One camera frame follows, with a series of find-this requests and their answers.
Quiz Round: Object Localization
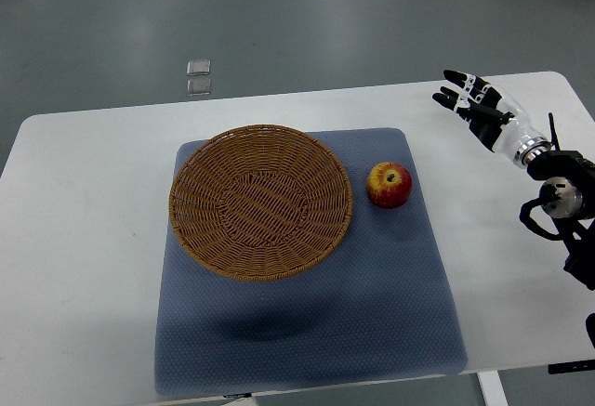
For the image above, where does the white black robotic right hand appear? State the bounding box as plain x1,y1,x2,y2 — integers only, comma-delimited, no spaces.
432,70,552,168

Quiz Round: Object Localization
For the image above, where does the red yellow apple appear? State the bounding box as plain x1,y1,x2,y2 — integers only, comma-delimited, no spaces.
366,162,413,209

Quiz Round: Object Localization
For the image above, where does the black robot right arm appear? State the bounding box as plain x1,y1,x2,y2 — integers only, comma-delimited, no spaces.
519,113,594,291

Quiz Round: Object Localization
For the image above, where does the brown wicker basket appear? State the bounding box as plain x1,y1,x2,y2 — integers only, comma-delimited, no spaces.
168,124,353,282

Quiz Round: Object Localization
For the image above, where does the blue grey quilted mat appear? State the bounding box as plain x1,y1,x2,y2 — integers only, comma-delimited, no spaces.
154,128,468,397

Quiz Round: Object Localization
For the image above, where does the black table control panel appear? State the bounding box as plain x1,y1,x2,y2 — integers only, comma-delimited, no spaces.
548,360,595,374

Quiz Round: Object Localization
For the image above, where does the white table leg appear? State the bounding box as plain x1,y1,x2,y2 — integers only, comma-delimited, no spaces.
477,371,509,406

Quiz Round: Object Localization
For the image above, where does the upper metal floor plate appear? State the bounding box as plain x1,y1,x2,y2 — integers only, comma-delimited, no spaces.
186,59,211,76

